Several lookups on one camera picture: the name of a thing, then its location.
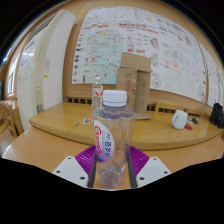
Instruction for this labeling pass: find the large printed wall poster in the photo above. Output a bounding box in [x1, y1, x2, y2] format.
[71, 5, 224, 108]

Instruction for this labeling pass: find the black bag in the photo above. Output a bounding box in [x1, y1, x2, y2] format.
[209, 102, 224, 130]

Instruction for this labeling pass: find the clear plastic water bottle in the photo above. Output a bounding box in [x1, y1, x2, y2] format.
[92, 89, 137, 189]

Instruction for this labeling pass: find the white ceramic mug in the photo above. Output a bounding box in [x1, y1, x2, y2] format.
[171, 109, 189, 130]

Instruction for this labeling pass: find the small clear labelled bottle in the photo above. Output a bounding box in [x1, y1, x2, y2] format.
[91, 75, 104, 111]

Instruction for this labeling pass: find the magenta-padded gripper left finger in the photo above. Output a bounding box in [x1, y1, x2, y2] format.
[52, 144, 98, 189]

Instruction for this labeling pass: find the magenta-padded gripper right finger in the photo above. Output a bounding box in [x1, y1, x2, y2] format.
[125, 144, 172, 189]

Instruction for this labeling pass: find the brown cardboard box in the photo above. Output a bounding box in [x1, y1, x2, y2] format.
[115, 51, 153, 121]

